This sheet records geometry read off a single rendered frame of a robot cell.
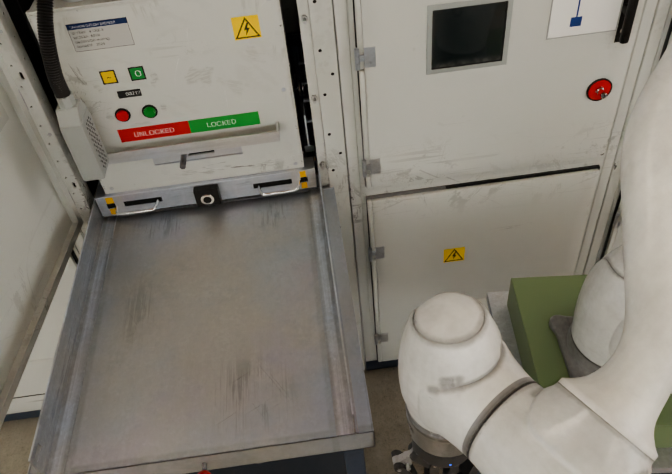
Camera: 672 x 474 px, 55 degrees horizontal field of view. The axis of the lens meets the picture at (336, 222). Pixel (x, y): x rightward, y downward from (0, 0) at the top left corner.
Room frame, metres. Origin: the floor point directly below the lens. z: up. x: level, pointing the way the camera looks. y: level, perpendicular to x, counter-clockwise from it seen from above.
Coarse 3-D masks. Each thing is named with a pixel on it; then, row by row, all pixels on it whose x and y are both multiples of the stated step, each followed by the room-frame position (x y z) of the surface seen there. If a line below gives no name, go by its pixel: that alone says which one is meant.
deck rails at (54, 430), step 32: (320, 192) 1.22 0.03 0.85; (96, 224) 1.17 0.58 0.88; (320, 224) 1.11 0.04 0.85; (96, 256) 1.09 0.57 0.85; (320, 256) 1.00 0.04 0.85; (96, 288) 0.98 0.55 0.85; (320, 288) 0.91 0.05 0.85; (64, 320) 0.85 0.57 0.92; (64, 352) 0.79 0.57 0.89; (64, 384) 0.73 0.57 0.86; (64, 416) 0.66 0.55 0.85; (352, 416) 0.56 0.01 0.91; (32, 448) 0.57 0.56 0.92; (64, 448) 0.60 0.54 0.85
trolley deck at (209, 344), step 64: (128, 256) 1.08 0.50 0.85; (192, 256) 1.05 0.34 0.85; (256, 256) 1.03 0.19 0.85; (128, 320) 0.88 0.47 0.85; (192, 320) 0.86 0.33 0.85; (256, 320) 0.84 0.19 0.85; (320, 320) 0.82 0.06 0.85; (128, 384) 0.72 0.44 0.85; (192, 384) 0.71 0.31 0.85; (256, 384) 0.69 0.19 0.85; (320, 384) 0.67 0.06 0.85; (128, 448) 0.59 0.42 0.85; (192, 448) 0.57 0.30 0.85; (256, 448) 0.56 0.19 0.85; (320, 448) 0.56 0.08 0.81
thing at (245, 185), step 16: (304, 160) 1.26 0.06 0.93; (240, 176) 1.23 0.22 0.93; (256, 176) 1.22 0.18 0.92; (272, 176) 1.22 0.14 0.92; (288, 176) 1.23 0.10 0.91; (96, 192) 1.23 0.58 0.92; (128, 192) 1.22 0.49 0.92; (144, 192) 1.21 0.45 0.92; (160, 192) 1.21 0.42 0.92; (176, 192) 1.22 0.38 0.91; (192, 192) 1.22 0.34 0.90; (224, 192) 1.22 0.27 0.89; (240, 192) 1.22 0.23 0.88; (256, 192) 1.22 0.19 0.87; (112, 208) 1.21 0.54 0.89; (128, 208) 1.21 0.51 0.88; (144, 208) 1.21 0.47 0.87
